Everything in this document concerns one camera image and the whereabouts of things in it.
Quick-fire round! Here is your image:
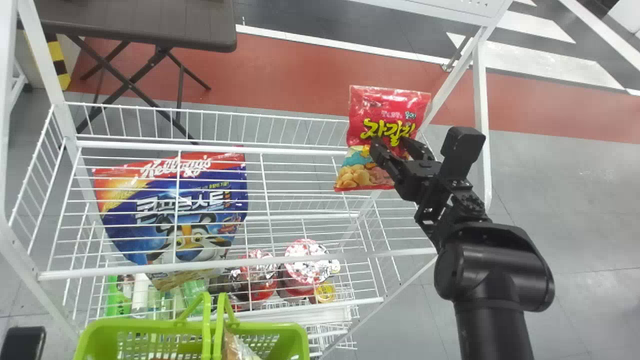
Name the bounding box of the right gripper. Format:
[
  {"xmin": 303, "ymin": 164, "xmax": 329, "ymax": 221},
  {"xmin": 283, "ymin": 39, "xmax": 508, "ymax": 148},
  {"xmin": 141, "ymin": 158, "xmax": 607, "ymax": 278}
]
[{"xmin": 368, "ymin": 136, "xmax": 474, "ymax": 206}]

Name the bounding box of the red snack packet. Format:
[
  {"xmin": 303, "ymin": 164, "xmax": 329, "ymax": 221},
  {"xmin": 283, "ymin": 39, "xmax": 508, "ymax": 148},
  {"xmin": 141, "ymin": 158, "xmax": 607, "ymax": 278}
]
[{"xmin": 333, "ymin": 84, "xmax": 432, "ymax": 193}]

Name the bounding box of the red noodle cup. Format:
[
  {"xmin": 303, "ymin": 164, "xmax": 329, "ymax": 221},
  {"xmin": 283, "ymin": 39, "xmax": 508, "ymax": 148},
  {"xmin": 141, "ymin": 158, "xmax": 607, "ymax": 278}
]
[
  {"xmin": 281, "ymin": 238, "xmax": 342, "ymax": 299},
  {"xmin": 229, "ymin": 249, "xmax": 279, "ymax": 303}
]

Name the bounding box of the yellow can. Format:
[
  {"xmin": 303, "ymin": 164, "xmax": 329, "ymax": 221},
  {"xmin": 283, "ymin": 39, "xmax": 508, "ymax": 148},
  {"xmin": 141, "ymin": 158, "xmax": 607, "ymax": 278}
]
[{"xmin": 314, "ymin": 282, "xmax": 337, "ymax": 305}]

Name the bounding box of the blue cereal bag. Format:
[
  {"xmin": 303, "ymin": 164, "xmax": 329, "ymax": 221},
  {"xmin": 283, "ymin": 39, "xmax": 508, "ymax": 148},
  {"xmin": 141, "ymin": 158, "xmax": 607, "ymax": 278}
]
[{"xmin": 92, "ymin": 152, "xmax": 250, "ymax": 292}]

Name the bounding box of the brown snack packet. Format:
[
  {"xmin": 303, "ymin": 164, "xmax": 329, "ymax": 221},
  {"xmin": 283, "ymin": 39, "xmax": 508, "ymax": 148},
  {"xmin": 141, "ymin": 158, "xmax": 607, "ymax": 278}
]
[{"xmin": 222, "ymin": 329, "xmax": 263, "ymax": 360}]

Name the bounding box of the dark side table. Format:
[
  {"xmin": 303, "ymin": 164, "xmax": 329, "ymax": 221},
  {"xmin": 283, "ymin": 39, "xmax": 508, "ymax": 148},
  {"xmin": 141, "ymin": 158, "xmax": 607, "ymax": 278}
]
[{"xmin": 32, "ymin": 0, "xmax": 239, "ymax": 146}]

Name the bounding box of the white bottle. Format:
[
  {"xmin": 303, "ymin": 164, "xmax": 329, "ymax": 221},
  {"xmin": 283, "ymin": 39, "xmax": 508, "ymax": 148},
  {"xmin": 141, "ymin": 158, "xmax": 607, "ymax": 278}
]
[{"xmin": 130, "ymin": 273, "xmax": 152, "ymax": 317}]

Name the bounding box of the green basket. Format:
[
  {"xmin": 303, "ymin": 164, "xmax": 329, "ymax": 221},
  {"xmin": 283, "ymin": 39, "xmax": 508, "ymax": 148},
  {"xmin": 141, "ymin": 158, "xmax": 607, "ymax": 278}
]
[{"xmin": 73, "ymin": 291, "xmax": 311, "ymax": 360}]

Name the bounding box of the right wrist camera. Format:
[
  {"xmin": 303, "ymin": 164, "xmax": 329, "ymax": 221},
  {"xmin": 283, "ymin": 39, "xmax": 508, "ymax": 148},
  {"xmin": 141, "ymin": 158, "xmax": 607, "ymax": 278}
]
[{"xmin": 439, "ymin": 126, "xmax": 487, "ymax": 179}]

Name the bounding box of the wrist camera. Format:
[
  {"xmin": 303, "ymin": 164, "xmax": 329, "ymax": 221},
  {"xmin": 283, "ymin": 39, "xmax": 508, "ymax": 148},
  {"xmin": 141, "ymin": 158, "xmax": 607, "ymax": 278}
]
[
  {"xmin": 439, "ymin": 126, "xmax": 487, "ymax": 179},
  {"xmin": 0, "ymin": 326, "xmax": 47, "ymax": 360}
]

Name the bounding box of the white wire rack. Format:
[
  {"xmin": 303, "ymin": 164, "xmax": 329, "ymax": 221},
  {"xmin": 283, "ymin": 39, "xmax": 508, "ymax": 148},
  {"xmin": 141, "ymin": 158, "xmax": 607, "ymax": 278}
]
[{"xmin": 0, "ymin": 0, "xmax": 514, "ymax": 360}]

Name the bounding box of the yellow black striped post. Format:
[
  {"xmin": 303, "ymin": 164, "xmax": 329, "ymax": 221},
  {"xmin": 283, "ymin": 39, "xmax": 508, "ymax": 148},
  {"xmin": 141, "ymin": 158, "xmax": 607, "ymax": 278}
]
[{"xmin": 46, "ymin": 33, "xmax": 72, "ymax": 92}]

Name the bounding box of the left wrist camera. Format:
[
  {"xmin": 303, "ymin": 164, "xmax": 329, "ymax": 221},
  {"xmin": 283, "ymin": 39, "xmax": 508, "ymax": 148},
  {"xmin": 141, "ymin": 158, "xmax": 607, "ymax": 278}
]
[{"xmin": 0, "ymin": 326, "xmax": 47, "ymax": 360}]

